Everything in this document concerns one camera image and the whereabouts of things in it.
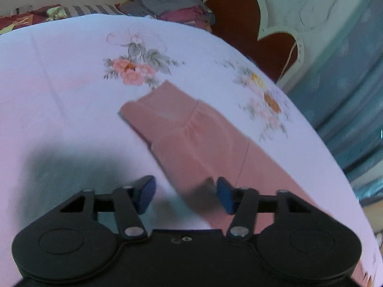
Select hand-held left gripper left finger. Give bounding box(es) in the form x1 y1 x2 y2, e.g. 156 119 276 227
58 175 157 240

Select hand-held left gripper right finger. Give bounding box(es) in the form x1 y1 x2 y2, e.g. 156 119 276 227
217 176 313 240

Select pink pants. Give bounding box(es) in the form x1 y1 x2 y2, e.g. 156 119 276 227
119 80 374 287

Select pile of folded clothes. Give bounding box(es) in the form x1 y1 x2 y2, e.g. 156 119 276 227
115 0 216 27

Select white floral bedsheet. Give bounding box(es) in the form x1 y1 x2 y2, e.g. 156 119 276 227
0 13 383 287

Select blue curtain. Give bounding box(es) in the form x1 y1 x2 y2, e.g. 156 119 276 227
287 0 383 208

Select red scalloped headboard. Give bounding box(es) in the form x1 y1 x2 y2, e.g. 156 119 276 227
184 0 306 86

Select grey striped cloth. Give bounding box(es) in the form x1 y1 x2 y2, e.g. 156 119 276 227
61 4 127 17

